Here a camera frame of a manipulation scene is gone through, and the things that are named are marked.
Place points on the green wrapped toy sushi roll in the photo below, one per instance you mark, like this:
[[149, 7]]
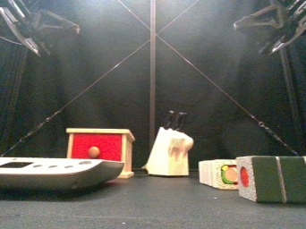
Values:
[[273, 179]]

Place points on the white toy sushi roll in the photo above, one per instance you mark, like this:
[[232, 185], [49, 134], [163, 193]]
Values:
[[218, 174]]

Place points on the wooden box with red drawer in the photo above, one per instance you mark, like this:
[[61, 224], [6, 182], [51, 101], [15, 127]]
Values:
[[102, 147]]

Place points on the white kitchen scale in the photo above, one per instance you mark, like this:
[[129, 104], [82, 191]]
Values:
[[55, 173]]

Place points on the light wooden knife block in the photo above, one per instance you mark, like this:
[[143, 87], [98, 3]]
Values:
[[169, 155]]

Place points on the dark slanted frame post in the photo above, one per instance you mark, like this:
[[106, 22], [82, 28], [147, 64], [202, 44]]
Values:
[[290, 95]]

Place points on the thin vertical metal frame pole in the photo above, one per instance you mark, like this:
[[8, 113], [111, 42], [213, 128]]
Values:
[[153, 74]]

